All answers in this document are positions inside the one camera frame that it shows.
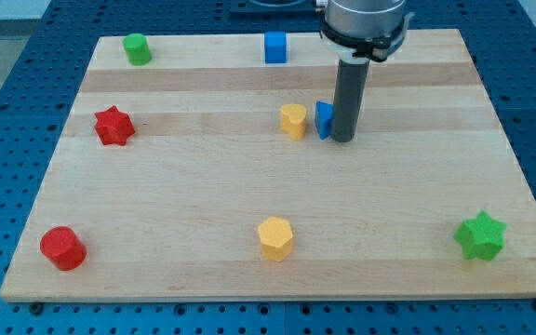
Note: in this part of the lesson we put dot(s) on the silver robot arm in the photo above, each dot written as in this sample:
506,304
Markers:
360,31

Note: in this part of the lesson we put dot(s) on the yellow heart block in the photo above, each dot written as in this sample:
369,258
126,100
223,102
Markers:
293,120

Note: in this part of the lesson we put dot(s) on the red star block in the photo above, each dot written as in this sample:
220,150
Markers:
113,126

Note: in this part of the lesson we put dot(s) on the green star block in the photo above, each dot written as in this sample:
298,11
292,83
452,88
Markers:
481,237

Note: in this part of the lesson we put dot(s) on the yellow hexagon block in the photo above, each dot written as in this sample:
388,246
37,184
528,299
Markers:
276,238

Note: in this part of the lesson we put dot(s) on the wooden board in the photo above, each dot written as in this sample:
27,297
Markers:
173,215

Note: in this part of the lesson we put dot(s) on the blue triangular block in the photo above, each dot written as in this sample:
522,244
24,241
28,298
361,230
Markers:
323,117

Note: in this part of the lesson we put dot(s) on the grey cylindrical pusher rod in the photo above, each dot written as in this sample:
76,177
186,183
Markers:
349,90

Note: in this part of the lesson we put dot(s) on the blue cube block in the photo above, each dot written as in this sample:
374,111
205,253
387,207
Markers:
275,47

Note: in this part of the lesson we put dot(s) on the green cylinder block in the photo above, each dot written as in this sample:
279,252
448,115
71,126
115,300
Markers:
137,49

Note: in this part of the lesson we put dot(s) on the red cylinder block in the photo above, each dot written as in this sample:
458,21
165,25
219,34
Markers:
62,247

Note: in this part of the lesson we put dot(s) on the blue perforated table plate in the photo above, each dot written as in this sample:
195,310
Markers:
40,89

